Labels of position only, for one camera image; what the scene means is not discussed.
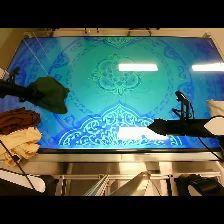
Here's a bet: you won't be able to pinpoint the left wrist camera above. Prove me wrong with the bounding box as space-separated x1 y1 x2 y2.
5 66 22 85

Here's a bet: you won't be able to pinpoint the black cable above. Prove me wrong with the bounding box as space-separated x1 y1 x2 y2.
0 138 36 192
194 114 224 163

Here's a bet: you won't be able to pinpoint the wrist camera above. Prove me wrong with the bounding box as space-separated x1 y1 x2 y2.
5 66 22 85
171 89 195 122

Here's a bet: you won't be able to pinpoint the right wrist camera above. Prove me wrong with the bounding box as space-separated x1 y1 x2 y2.
171 89 195 122

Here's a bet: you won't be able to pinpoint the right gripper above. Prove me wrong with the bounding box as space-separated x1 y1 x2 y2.
152 118 178 137

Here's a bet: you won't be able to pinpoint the dark green garment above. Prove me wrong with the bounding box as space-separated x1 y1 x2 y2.
27 75 71 115

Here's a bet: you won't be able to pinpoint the brown garment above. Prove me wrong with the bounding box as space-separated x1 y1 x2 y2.
0 107 42 136

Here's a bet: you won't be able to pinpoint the cream garment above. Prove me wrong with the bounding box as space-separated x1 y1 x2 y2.
0 126 44 168

